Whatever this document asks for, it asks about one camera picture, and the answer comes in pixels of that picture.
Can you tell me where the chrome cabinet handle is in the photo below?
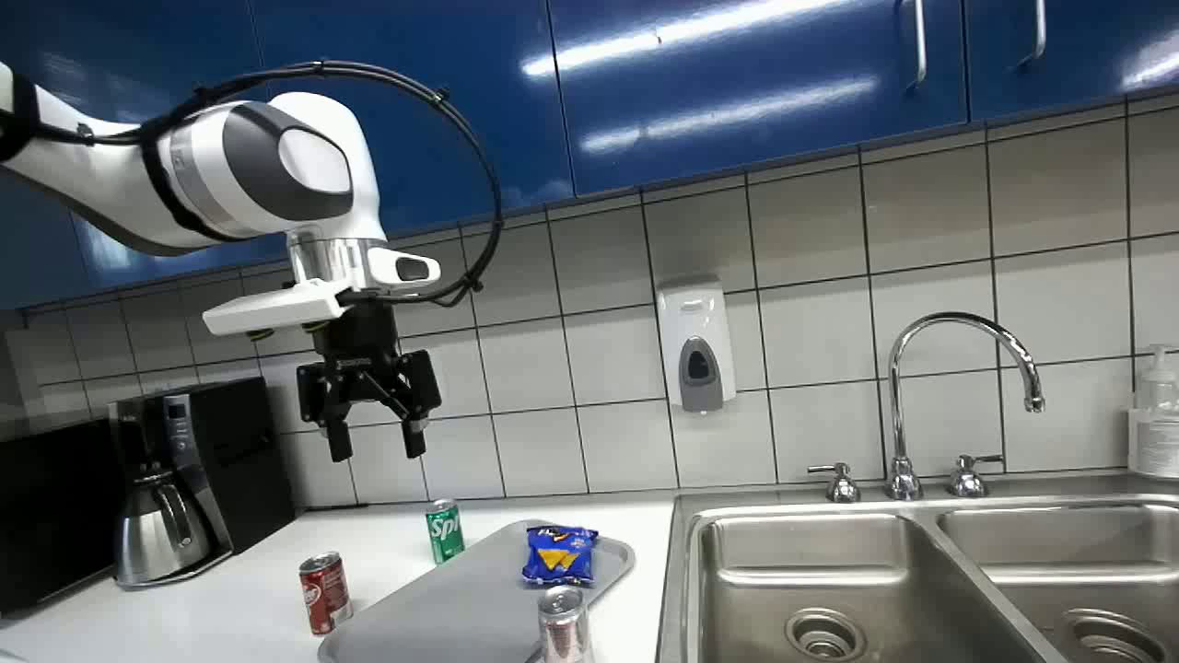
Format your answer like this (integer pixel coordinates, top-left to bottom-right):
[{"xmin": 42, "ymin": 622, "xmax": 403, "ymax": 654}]
[
  {"xmin": 901, "ymin": 0, "xmax": 936, "ymax": 91},
  {"xmin": 1011, "ymin": 0, "xmax": 1052, "ymax": 68}
]

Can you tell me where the black coffee maker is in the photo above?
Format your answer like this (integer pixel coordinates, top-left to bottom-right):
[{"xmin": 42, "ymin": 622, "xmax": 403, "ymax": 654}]
[{"xmin": 109, "ymin": 371, "xmax": 298, "ymax": 587}]

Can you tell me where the black microwave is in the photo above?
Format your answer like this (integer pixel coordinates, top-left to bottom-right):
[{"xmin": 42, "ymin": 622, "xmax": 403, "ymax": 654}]
[{"xmin": 0, "ymin": 411, "xmax": 126, "ymax": 618}]

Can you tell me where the steel coffee carafe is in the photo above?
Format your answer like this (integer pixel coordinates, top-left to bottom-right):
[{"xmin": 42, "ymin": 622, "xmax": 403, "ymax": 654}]
[{"xmin": 112, "ymin": 465, "xmax": 220, "ymax": 587}]

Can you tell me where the green soda can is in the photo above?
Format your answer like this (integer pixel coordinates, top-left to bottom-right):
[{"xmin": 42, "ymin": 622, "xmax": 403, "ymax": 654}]
[{"xmin": 422, "ymin": 498, "xmax": 470, "ymax": 568}]

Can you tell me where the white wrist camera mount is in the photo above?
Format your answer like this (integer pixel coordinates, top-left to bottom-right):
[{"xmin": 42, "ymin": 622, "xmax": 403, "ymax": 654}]
[{"xmin": 197, "ymin": 276, "xmax": 354, "ymax": 343}]

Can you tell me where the stainless steel double sink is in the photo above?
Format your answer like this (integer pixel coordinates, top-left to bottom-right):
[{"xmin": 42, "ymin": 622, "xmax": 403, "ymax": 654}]
[{"xmin": 650, "ymin": 486, "xmax": 1179, "ymax": 663}]

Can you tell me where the silver soda can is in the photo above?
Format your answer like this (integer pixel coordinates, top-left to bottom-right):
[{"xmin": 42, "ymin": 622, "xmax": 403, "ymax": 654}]
[{"xmin": 535, "ymin": 583, "xmax": 595, "ymax": 663}]

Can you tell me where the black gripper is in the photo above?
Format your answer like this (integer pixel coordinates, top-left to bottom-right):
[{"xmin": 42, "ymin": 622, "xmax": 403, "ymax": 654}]
[{"xmin": 295, "ymin": 297, "xmax": 446, "ymax": 465}]

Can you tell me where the blue chip bag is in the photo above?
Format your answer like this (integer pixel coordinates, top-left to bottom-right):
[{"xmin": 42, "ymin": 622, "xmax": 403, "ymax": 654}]
[{"xmin": 520, "ymin": 521, "xmax": 602, "ymax": 587}]

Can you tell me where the white wall soap dispenser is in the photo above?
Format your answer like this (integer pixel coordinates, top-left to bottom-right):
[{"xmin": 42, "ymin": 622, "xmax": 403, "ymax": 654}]
[{"xmin": 650, "ymin": 276, "xmax": 739, "ymax": 416}]

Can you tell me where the red soda can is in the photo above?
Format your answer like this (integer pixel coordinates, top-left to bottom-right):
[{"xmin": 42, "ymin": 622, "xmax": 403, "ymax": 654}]
[{"xmin": 295, "ymin": 548, "xmax": 357, "ymax": 638}]

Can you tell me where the clear pump soap bottle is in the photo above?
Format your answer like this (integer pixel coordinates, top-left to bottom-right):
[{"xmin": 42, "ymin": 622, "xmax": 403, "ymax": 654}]
[{"xmin": 1123, "ymin": 343, "xmax": 1179, "ymax": 483}]

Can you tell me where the grey plastic tray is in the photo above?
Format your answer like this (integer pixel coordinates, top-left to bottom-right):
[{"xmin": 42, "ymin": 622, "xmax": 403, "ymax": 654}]
[{"xmin": 313, "ymin": 516, "xmax": 639, "ymax": 663}]

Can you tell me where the chrome gooseneck faucet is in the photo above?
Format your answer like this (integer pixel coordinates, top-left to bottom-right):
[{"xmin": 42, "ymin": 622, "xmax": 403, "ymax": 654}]
[{"xmin": 882, "ymin": 310, "xmax": 1048, "ymax": 502}]

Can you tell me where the chrome faucet handle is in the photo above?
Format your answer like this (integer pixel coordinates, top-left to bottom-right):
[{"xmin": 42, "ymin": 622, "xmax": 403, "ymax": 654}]
[
  {"xmin": 948, "ymin": 454, "xmax": 1009, "ymax": 502},
  {"xmin": 803, "ymin": 461, "xmax": 862, "ymax": 504}
]

